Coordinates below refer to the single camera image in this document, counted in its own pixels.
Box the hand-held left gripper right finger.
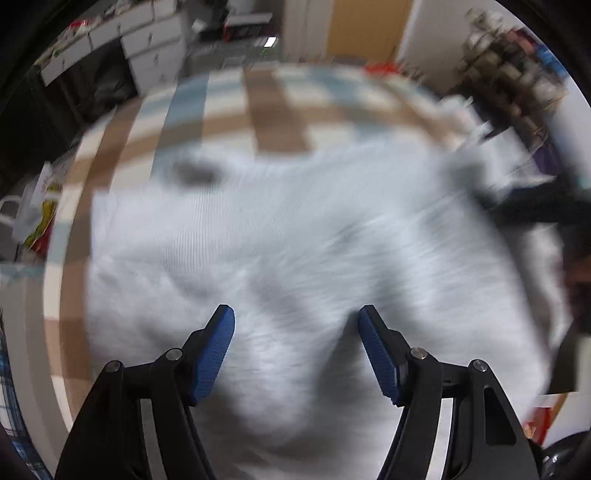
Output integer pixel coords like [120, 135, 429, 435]
[358, 305, 541, 480]

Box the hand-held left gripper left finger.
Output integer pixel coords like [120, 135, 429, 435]
[55, 304, 236, 480]

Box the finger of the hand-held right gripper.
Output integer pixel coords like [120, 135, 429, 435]
[475, 178, 591, 229]

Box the grey hoodie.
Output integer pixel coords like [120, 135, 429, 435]
[85, 141, 555, 480]

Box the purple plastic bag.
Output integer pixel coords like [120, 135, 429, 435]
[533, 138, 561, 178]

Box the red yellow box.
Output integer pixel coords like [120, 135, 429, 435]
[522, 392, 571, 446]

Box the blue plaid cloth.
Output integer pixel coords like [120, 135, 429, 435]
[0, 309, 54, 480]

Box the white printed shopping bag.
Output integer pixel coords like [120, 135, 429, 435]
[0, 161, 70, 259]

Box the checkered bed blanket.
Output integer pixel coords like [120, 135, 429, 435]
[44, 62, 467, 416]

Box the wooden door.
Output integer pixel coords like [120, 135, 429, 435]
[327, 0, 414, 63]

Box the black duffel bag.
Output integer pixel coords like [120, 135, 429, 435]
[46, 55, 139, 139]

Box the white upright suitcase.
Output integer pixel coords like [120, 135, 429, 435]
[283, 0, 334, 63]

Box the silver suitcase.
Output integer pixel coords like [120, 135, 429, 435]
[185, 32, 283, 72]

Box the white drawer desk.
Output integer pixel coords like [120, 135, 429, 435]
[39, 0, 190, 93]

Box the black red shoe box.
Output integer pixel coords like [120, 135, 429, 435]
[224, 11, 274, 38]

